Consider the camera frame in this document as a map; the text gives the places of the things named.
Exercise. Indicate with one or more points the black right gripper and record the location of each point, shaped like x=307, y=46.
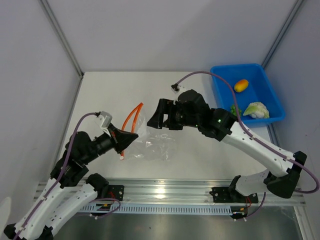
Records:
x=164, y=106

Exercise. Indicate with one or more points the white slotted cable duct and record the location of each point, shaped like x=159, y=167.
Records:
x=175, y=209

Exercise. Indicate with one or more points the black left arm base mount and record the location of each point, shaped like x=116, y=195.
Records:
x=112, y=191

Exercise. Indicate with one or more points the aluminium extrusion rail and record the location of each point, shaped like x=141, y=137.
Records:
x=179, y=192

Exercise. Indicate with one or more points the green grape bunch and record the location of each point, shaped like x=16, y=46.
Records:
x=235, y=110

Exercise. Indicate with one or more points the blue plastic bin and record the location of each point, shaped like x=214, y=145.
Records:
x=259, y=90

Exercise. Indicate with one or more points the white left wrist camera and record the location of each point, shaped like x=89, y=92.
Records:
x=103, y=120

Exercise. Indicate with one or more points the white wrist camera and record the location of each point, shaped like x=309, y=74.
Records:
x=103, y=120
x=177, y=89

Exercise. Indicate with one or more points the orange yellow mango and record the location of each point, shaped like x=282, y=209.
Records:
x=241, y=85

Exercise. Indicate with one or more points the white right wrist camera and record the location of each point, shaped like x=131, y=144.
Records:
x=177, y=89

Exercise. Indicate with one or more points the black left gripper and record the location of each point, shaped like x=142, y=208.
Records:
x=121, y=139

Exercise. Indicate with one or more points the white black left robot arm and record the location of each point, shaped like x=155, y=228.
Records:
x=60, y=200

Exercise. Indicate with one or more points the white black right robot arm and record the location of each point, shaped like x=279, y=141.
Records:
x=282, y=169

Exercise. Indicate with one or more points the clear zip bag orange zipper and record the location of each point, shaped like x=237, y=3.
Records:
x=150, y=144

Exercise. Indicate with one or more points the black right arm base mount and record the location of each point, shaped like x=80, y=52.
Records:
x=224, y=195

